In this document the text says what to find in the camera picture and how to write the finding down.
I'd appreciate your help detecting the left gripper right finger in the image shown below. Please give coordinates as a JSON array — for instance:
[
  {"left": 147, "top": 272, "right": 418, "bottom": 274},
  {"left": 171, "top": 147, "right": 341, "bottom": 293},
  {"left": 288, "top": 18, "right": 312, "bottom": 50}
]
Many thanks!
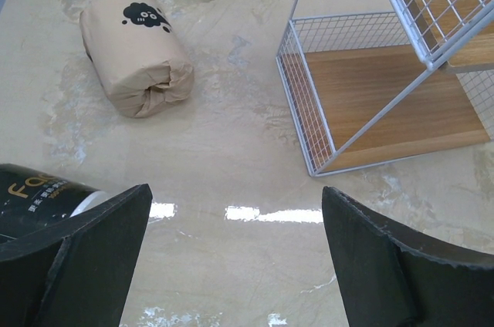
[{"left": 322, "top": 187, "right": 493, "bottom": 326}]

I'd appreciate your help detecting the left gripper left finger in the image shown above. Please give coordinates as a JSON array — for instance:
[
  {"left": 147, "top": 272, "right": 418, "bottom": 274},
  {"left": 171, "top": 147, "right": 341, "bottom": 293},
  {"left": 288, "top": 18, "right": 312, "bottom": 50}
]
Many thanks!
[{"left": 1, "top": 184, "right": 152, "bottom": 326}]

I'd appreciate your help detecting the black wrapped roll near arm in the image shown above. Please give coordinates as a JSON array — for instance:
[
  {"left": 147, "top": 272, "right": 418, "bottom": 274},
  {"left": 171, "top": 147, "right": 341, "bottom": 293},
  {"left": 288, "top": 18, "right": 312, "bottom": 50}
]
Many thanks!
[{"left": 1, "top": 163, "right": 110, "bottom": 243}]

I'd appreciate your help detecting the white wire wooden shelf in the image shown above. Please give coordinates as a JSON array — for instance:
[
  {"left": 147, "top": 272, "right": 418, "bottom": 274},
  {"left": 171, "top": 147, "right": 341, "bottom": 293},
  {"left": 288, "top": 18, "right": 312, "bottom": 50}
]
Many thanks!
[{"left": 276, "top": 0, "right": 493, "bottom": 177}]

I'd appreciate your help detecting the brown roll sheep logo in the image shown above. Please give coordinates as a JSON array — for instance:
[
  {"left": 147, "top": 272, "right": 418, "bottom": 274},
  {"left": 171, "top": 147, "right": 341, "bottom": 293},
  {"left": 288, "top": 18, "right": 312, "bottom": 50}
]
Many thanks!
[{"left": 80, "top": 0, "right": 195, "bottom": 118}]

